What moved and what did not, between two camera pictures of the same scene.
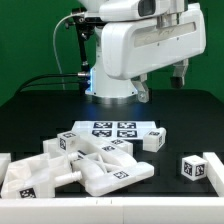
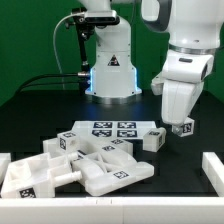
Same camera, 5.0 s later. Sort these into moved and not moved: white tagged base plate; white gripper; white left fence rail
Moved: white gripper
Not moved: white left fence rail; white tagged base plate
